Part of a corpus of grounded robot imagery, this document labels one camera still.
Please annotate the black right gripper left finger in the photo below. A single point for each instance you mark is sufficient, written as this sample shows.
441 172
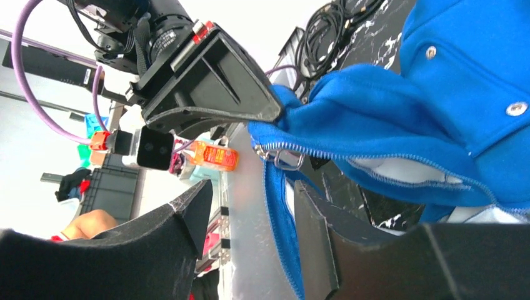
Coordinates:
153 256

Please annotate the aluminium extrusion frame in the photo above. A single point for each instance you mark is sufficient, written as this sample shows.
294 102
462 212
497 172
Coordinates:
217 243

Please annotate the blue zip jacket white lining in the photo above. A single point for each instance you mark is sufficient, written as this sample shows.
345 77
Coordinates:
449 131

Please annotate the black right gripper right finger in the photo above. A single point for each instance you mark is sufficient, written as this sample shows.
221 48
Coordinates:
343 257

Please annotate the dark grey plastic crate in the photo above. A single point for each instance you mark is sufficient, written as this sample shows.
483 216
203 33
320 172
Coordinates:
112 188

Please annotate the orange labelled bottle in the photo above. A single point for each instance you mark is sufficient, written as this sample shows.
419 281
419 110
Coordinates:
214 157

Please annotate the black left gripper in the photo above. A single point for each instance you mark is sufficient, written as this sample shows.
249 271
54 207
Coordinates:
195 77

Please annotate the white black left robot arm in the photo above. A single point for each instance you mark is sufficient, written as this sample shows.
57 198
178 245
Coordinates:
110 27

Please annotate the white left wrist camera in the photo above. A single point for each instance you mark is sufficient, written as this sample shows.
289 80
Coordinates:
144 148

